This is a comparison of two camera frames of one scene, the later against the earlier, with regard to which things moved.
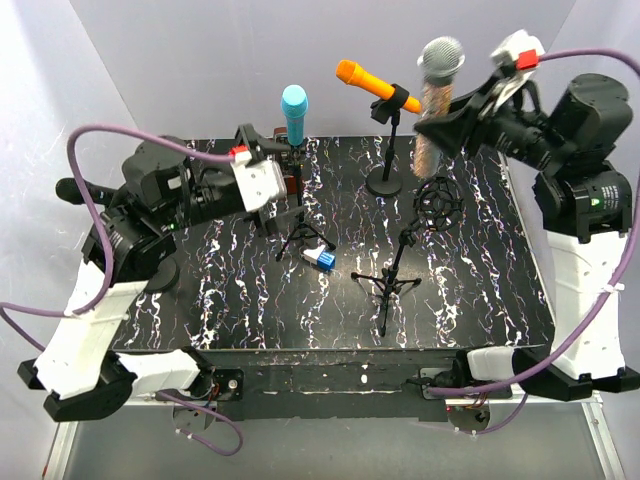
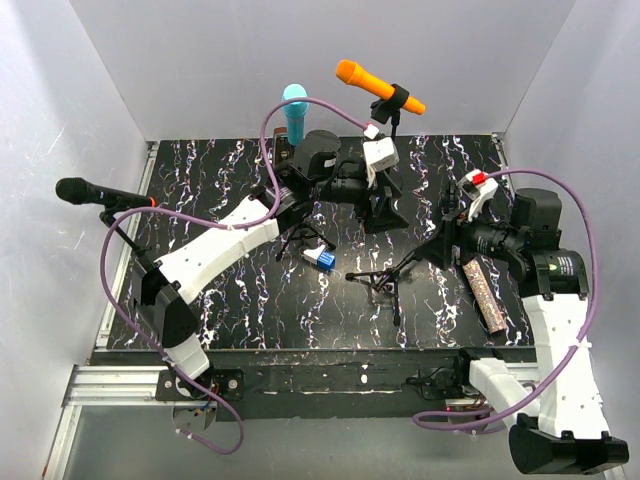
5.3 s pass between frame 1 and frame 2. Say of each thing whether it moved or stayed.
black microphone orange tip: stayed
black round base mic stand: stayed
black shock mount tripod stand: moved
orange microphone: stayed
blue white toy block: stayed
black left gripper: moved
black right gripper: moved
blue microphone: stayed
